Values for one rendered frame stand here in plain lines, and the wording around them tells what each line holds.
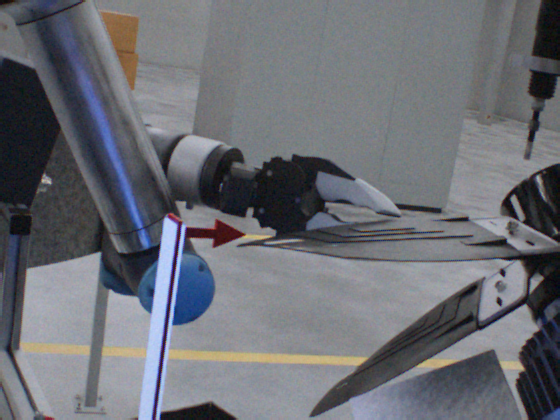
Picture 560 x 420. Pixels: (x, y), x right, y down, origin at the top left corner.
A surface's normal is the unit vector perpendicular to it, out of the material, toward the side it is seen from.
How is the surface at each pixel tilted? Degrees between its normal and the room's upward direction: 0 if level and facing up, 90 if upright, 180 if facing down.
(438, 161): 90
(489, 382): 55
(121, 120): 81
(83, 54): 88
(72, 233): 90
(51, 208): 90
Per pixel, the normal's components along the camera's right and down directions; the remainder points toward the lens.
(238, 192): 0.04, 0.10
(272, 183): -0.42, 0.01
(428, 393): -0.29, -0.46
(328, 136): 0.29, 0.24
